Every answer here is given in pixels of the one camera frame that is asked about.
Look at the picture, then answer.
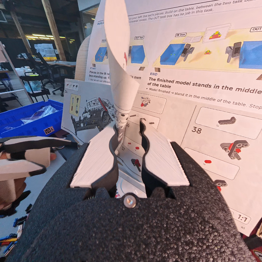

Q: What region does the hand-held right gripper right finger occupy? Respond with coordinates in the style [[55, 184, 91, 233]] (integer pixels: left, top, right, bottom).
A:
[[140, 118, 190, 186]]

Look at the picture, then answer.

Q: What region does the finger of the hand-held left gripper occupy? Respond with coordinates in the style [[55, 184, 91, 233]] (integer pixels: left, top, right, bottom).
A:
[[0, 136, 71, 154], [0, 159, 47, 182]]

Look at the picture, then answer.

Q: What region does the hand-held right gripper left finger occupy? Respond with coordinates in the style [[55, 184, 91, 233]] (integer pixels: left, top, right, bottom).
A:
[[70, 125, 119, 187]]

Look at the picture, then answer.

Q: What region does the toy instruction booklet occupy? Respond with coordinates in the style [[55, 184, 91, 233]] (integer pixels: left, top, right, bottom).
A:
[[61, 0, 262, 237]]

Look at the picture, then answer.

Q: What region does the grey desk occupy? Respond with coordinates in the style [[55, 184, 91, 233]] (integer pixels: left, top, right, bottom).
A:
[[0, 147, 68, 262]]

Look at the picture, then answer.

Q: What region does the blue plastic bin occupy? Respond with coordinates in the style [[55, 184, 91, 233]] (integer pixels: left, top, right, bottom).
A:
[[0, 99, 64, 138]]

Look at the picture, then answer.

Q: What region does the clear plastic bag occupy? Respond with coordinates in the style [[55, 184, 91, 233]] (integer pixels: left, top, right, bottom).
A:
[[4, 105, 59, 131]]

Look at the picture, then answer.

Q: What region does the pile of small toy pieces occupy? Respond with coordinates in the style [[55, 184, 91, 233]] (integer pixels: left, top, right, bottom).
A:
[[0, 203, 33, 256]]

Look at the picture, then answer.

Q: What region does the dark background table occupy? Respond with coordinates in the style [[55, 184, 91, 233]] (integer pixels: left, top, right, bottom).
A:
[[16, 57, 76, 68]]

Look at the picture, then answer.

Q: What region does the white book stand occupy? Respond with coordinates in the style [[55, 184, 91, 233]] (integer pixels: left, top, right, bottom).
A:
[[75, 35, 147, 199]]

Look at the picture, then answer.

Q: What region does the printed instruction sheet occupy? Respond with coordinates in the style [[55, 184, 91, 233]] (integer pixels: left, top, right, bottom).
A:
[[85, 0, 262, 110]]

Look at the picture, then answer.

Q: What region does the toy truck box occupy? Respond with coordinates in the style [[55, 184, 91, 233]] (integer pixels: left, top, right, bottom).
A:
[[240, 222, 262, 262]]

